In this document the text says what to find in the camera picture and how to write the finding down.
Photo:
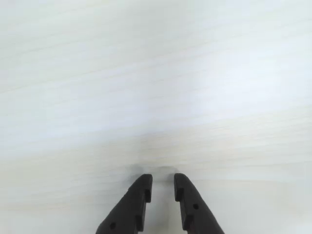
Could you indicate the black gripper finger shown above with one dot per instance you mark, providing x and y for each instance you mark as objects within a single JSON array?
[
  {"x": 129, "y": 209},
  {"x": 195, "y": 209}
]

